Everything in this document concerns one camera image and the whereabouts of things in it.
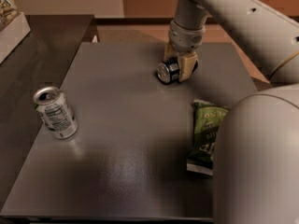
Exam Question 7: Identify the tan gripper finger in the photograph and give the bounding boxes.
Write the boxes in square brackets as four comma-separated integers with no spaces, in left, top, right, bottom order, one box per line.
[178,51,197,82]
[164,42,178,62]

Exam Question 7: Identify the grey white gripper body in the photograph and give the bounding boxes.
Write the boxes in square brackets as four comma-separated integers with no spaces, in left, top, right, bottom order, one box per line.
[168,21,206,52]

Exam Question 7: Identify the blue pepsi can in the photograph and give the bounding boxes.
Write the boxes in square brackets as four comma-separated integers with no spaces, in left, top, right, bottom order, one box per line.
[156,59,199,85]

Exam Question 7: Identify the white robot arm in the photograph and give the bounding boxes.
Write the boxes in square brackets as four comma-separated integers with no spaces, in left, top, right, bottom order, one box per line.
[164,0,299,224]

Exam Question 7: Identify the white green soda can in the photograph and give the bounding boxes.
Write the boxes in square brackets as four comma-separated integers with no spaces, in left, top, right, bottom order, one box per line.
[33,87,78,139]

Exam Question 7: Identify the green kettle chips bag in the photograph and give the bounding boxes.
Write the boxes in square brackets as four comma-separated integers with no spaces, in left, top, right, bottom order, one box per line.
[187,99,229,175]

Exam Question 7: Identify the dark side table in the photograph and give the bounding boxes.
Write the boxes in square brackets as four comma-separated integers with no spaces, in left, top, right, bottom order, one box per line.
[0,15,97,209]

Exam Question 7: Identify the white box with snacks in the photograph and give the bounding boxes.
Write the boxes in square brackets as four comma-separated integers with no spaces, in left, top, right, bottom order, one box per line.
[0,0,31,63]

